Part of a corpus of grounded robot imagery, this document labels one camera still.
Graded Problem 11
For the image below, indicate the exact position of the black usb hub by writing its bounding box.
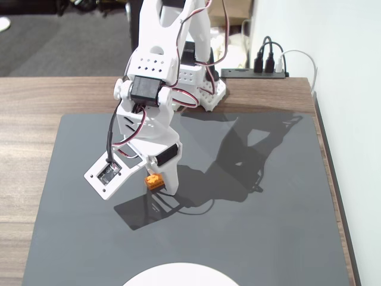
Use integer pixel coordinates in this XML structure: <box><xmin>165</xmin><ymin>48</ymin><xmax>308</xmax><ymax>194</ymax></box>
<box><xmin>220</xmin><ymin>67</ymin><xmax>290</xmax><ymax>80</ymax></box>

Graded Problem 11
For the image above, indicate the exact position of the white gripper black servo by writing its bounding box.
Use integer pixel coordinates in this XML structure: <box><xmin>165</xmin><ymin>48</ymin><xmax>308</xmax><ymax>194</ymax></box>
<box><xmin>126</xmin><ymin>130</ymin><xmax>183</xmax><ymax>197</ymax></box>

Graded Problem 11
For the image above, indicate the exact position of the cream plastic bag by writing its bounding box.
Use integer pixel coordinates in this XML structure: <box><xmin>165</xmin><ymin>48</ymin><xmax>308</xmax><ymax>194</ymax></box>
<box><xmin>211</xmin><ymin>26</ymin><xmax>251</xmax><ymax>71</ymax></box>

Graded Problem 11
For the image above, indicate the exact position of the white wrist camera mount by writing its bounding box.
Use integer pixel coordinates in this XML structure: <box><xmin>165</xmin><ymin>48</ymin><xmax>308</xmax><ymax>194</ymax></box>
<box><xmin>83</xmin><ymin>145</ymin><xmax>149</xmax><ymax>201</ymax></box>

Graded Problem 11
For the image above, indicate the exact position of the black usb plug cable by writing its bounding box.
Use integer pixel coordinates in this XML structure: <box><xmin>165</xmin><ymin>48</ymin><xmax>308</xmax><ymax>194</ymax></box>
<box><xmin>253</xmin><ymin>35</ymin><xmax>274</xmax><ymax>74</ymax></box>
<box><xmin>264</xmin><ymin>41</ymin><xmax>289</xmax><ymax>77</ymax></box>

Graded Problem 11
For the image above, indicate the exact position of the white round plate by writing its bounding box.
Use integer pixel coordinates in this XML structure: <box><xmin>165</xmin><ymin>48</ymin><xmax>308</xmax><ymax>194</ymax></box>
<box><xmin>121</xmin><ymin>262</ymin><xmax>239</xmax><ymax>286</ymax></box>

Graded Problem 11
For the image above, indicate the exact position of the dark brown cabinet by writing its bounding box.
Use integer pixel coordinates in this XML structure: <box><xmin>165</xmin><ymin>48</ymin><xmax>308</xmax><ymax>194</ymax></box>
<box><xmin>128</xmin><ymin>0</ymin><xmax>144</xmax><ymax>52</ymax></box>

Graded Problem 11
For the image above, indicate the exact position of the orange lego brick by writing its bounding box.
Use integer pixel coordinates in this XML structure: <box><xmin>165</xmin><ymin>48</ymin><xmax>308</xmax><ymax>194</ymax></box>
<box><xmin>143</xmin><ymin>173</ymin><xmax>165</xmax><ymax>192</ymax></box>

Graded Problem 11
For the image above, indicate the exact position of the white usb plug cable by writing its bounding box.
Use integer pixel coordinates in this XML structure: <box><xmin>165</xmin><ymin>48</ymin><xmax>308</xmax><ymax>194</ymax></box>
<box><xmin>275</xmin><ymin>49</ymin><xmax>318</xmax><ymax>98</ymax></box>

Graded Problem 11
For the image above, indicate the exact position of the red black white servo wire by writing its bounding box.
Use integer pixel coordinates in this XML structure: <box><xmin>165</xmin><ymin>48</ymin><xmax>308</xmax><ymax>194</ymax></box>
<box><xmin>114</xmin><ymin>107</ymin><xmax>148</xmax><ymax>160</ymax></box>
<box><xmin>205</xmin><ymin>0</ymin><xmax>232</xmax><ymax>87</ymax></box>
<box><xmin>169</xmin><ymin>86</ymin><xmax>199</xmax><ymax>113</ymax></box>

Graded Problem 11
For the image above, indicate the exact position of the black camera cable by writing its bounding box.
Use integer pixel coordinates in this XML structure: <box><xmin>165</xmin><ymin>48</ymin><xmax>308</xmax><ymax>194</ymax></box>
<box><xmin>105</xmin><ymin>100</ymin><xmax>123</xmax><ymax>164</ymax></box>

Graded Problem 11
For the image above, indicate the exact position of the dark grey table mat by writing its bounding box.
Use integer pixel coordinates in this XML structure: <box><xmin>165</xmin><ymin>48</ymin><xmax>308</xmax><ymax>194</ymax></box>
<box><xmin>22</xmin><ymin>112</ymin><xmax>351</xmax><ymax>286</ymax></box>

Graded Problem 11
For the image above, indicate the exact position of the brown cardboard box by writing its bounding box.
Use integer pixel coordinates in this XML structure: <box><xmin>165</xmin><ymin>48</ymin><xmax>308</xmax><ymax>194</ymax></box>
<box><xmin>208</xmin><ymin>0</ymin><xmax>254</xmax><ymax>27</ymax></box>

